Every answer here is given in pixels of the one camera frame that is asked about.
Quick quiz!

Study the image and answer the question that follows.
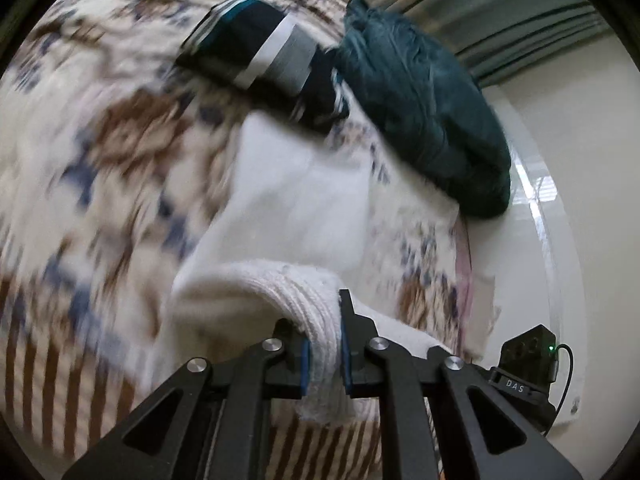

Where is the white knitted sweater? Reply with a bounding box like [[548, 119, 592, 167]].
[[160, 112, 448, 426]]

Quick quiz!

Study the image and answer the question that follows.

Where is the white headboard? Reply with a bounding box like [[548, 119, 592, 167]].
[[468, 86, 587, 428]]

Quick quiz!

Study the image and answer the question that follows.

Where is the floral bed blanket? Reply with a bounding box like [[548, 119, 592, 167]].
[[1, 0, 469, 479]]

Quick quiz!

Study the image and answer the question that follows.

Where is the dark teal fleece blanket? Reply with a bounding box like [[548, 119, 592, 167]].
[[330, 0, 511, 219]]

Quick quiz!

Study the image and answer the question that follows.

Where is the grey-green curtain right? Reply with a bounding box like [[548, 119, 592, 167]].
[[374, 0, 612, 87]]

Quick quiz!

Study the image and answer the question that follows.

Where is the navy striped folded garment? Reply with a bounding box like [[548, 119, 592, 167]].
[[177, 0, 349, 136]]

